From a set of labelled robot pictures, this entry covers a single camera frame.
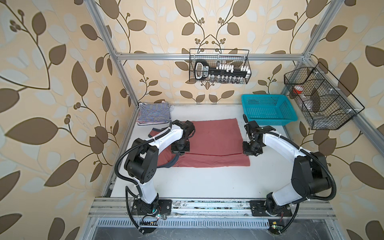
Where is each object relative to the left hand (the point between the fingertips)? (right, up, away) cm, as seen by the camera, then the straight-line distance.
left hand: (183, 153), depth 87 cm
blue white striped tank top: (-24, +24, +22) cm, 41 cm away
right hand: (+38, -1, 0) cm, 38 cm away
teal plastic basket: (+64, +27, +30) cm, 76 cm away
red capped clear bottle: (+68, +38, +1) cm, 78 cm away
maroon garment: (+21, +3, +13) cm, 25 cm away
